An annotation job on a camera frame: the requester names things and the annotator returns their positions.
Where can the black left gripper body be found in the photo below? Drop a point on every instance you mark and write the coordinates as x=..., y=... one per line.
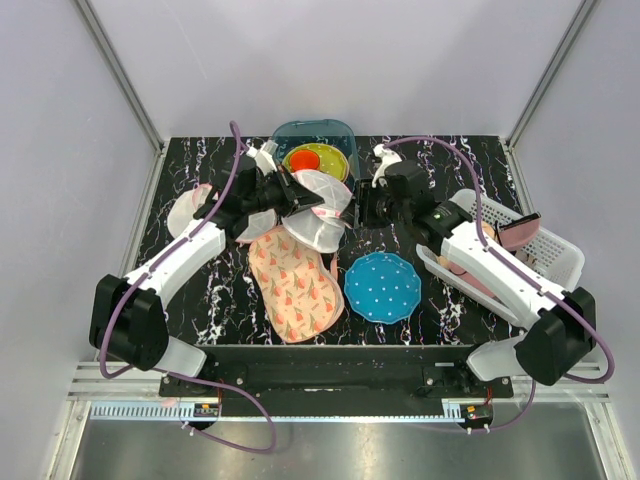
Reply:
x=270, y=195

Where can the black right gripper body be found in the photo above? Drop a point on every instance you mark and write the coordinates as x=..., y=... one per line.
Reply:
x=379, y=210

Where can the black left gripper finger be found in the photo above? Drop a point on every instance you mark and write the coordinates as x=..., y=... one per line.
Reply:
x=291, y=188
x=305, y=202

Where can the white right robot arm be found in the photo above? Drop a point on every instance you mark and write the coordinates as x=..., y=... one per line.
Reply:
x=559, y=324

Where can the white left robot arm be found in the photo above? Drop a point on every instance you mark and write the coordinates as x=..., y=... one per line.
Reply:
x=128, y=318

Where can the floral pink laundry bag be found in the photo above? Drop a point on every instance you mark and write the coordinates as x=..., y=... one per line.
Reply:
x=302, y=296

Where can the orange cup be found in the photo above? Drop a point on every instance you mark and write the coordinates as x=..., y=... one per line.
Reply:
x=304, y=160

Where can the yellow dotted plate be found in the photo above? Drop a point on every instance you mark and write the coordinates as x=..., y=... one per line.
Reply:
x=332, y=161

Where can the teal transparent bin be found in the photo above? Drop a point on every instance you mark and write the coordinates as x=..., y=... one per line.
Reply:
x=328, y=131

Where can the blue dotted plate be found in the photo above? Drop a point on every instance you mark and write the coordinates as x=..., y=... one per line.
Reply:
x=382, y=288

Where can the white plastic basket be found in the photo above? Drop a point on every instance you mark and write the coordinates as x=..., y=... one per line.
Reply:
x=549, y=255

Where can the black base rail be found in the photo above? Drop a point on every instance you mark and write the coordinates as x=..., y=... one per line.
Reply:
x=313, y=381

